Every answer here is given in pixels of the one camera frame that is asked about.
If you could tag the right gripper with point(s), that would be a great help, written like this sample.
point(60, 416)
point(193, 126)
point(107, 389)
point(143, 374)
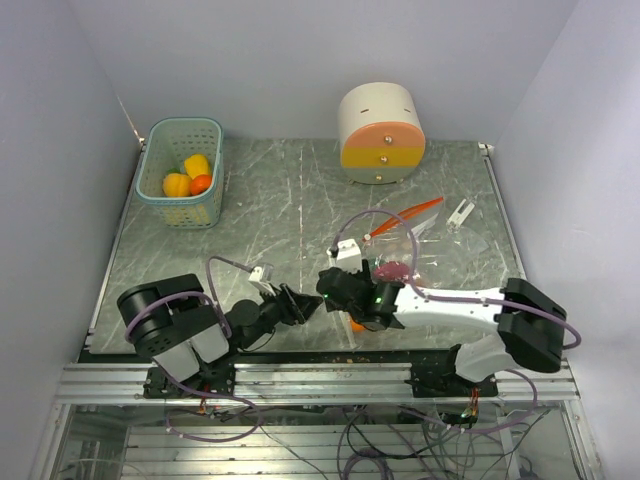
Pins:
point(363, 275)

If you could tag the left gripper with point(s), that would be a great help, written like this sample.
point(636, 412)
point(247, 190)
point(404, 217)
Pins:
point(296, 308)

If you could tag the polka dot zip bag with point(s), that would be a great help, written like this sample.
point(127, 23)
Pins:
point(388, 249)

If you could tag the clear red-zip bag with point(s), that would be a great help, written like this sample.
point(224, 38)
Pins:
point(433, 239)

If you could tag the peach coloured fake fruit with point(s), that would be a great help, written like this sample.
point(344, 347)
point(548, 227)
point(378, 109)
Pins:
point(176, 185)

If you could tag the yellow fake bell pepper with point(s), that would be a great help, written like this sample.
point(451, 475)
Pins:
point(197, 165)

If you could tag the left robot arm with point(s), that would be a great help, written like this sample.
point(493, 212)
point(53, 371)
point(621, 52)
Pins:
point(174, 323)

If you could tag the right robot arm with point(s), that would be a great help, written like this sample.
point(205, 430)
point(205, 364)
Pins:
point(521, 326)

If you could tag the purple fake fruit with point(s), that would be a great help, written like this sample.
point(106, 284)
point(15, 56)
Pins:
point(392, 271)

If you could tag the small white plastic clip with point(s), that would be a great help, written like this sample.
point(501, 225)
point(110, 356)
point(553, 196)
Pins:
point(460, 215)

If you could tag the round mini drawer cabinet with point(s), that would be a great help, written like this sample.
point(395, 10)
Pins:
point(381, 138)

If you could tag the teal plastic basket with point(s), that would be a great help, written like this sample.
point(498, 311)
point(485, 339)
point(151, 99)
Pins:
point(170, 142)

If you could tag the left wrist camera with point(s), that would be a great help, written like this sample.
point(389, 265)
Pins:
point(260, 275)

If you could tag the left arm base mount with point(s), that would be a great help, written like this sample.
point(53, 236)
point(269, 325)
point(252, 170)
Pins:
point(216, 378)

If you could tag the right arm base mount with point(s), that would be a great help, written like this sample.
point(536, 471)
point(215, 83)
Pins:
point(432, 375)

